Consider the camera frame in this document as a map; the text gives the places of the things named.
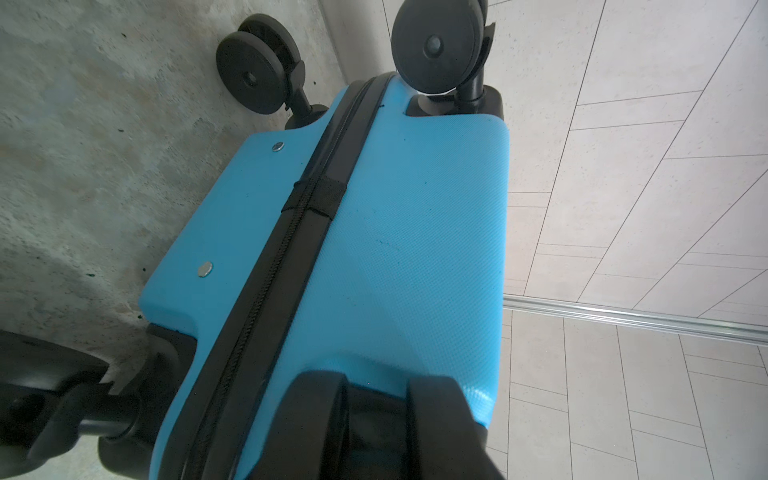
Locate blue suitcase with black lining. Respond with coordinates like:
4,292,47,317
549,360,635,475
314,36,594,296
1,1,509,479

